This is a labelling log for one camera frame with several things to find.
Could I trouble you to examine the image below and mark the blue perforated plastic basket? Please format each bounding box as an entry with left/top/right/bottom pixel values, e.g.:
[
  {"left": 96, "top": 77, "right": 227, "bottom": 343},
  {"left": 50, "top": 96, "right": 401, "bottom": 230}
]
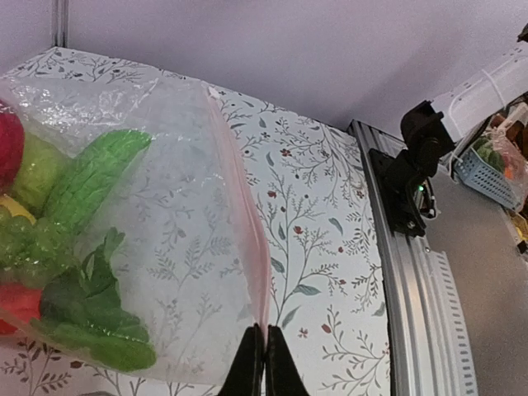
[{"left": 454, "top": 148, "right": 524, "bottom": 211}]

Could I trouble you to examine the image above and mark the floral table mat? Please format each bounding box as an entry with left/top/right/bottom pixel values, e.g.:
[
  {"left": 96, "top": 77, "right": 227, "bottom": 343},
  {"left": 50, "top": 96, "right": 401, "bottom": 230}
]
[{"left": 1, "top": 47, "right": 390, "bottom": 395}]

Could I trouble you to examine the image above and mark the right aluminium frame post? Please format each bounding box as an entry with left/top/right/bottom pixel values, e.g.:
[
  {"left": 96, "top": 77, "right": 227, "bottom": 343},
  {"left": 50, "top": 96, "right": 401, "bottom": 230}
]
[{"left": 51, "top": 0, "right": 69, "bottom": 48}]

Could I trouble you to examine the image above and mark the green apple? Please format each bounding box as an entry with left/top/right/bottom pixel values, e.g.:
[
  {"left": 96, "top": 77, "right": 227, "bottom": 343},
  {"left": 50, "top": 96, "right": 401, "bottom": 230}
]
[{"left": 10, "top": 133, "right": 71, "bottom": 217}]

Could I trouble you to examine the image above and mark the clear zip top bag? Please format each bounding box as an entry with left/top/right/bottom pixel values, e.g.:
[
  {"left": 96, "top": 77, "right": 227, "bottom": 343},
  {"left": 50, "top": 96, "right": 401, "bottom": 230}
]
[{"left": 1, "top": 77, "right": 270, "bottom": 384}]

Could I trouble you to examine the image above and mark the red apple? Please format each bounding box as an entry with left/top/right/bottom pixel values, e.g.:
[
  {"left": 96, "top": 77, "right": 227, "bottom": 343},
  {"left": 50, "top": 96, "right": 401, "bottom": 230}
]
[{"left": 1, "top": 111, "right": 25, "bottom": 194}]

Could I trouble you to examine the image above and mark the green cucumber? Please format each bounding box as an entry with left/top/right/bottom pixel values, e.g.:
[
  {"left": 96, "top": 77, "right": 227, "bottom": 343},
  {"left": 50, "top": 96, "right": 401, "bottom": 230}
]
[{"left": 43, "top": 130, "right": 152, "bottom": 235}]

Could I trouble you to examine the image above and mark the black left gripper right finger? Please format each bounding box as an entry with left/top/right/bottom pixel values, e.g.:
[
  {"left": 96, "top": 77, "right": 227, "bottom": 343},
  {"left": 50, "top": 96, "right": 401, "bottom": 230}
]
[{"left": 266, "top": 325, "right": 309, "bottom": 396}]

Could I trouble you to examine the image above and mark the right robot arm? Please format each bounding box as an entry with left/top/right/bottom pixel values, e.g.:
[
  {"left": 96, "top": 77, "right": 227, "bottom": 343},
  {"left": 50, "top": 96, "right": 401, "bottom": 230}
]
[{"left": 400, "top": 28, "right": 527, "bottom": 167}]

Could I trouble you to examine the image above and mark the green grape bunch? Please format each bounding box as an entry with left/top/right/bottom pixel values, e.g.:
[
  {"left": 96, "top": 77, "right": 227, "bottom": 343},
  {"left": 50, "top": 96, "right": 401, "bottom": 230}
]
[{"left": 1, "top": 206, "right": 80, "bottom": 289}]

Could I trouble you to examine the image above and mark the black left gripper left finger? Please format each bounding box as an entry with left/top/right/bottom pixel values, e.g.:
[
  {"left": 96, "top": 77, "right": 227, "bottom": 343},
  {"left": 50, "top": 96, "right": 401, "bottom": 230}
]
[{"left": 220, "top": 323, "right": 264, "bottom": 396}]

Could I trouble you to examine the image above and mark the front aluminium rail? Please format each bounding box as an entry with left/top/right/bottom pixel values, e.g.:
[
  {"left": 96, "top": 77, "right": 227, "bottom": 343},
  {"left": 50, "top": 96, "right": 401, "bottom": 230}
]
[{"left": 348, "top": 120, "right": 479, "bottom": 395}]

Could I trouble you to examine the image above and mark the orange carrot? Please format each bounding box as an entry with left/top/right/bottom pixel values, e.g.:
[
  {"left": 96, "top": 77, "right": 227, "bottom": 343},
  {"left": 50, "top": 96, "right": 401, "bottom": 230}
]
[{"left": 1, "top": 228, "right": 158, "bottom": 372}]

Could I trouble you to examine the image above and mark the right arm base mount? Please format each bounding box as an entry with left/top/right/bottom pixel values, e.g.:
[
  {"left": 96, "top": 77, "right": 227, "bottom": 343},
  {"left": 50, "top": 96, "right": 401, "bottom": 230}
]
[{"left": 368, "top": 148, "right": 438, "bottom": 237}]

